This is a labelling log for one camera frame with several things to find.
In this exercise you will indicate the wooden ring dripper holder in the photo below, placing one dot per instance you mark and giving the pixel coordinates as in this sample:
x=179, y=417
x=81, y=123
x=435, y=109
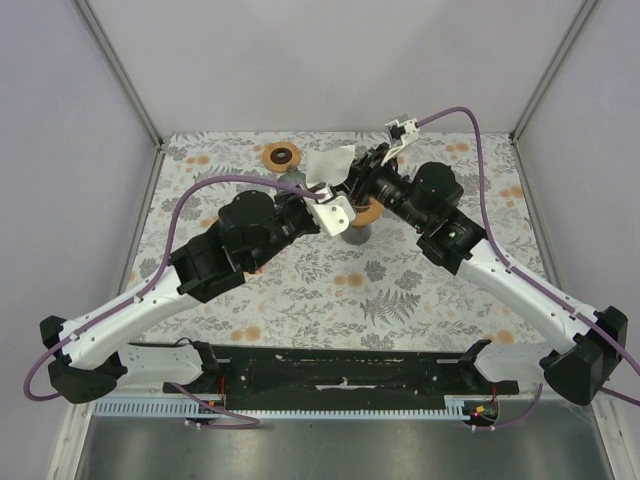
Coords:
x=367, y=214

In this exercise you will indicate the light blue cable duct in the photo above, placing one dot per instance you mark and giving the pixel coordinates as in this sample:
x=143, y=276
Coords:
x=184, y=408

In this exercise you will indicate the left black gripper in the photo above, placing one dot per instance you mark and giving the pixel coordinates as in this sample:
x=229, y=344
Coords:
x=299, y=201

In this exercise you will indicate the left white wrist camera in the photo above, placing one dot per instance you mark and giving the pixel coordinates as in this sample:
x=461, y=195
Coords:
x=332, y=212

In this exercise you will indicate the white paper coffee filter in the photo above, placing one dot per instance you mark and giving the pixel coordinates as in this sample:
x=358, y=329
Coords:
x=327, y=171

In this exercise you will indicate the grey glass carafe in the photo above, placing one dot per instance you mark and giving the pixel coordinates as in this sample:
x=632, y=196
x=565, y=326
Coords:
x=356, y=235

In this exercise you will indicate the grey ribbed glass dripper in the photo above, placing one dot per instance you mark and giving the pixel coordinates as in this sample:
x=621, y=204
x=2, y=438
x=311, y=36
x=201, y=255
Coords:
x=293, y=176

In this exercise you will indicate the floral tablecloth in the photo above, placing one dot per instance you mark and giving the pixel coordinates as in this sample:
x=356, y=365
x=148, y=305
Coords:
x=324, y=293

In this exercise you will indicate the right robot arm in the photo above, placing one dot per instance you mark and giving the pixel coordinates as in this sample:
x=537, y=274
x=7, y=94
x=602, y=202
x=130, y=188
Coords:
x=579, y=351

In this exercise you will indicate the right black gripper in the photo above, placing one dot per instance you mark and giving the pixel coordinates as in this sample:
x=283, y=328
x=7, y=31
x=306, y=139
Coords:
x=365, y=173

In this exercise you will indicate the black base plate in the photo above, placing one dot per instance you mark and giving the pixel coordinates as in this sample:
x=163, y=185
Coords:
x=279, y=379

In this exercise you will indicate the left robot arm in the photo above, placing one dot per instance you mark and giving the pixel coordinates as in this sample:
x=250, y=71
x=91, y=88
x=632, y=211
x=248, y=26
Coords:
x=93, y=355

